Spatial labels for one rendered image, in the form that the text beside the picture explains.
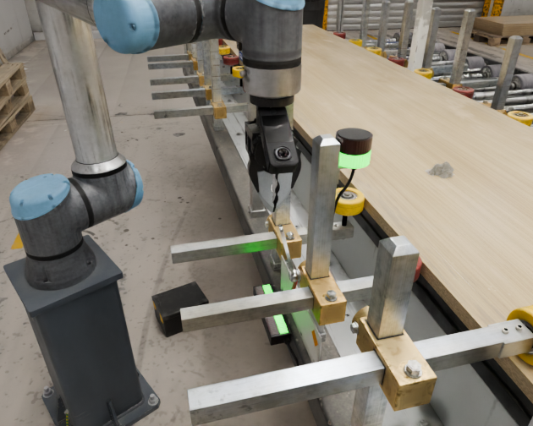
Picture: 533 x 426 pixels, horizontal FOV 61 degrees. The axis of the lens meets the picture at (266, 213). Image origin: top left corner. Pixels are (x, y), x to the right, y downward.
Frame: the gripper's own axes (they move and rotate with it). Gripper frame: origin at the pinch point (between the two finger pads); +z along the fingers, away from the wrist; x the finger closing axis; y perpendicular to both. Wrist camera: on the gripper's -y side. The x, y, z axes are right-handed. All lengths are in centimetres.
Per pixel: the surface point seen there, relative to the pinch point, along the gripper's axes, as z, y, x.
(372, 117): 11, 68, -53
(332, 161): -10.1, -4.7, -8.3
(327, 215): 0.0, -4.7, -8.3
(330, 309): 15.2, -12.0, -7.1
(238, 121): 39, 152, -22
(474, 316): 10.8, -23.4, -26.9
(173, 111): 20, 117, 11
